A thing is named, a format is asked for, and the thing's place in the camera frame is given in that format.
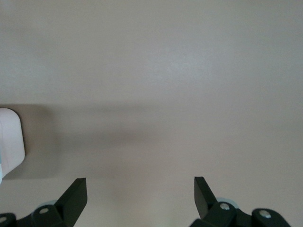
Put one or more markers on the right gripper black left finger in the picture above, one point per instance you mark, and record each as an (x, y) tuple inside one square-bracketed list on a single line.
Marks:
[(71, 205)]

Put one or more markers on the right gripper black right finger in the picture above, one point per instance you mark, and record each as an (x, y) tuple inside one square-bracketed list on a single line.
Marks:
[(206, 208)]

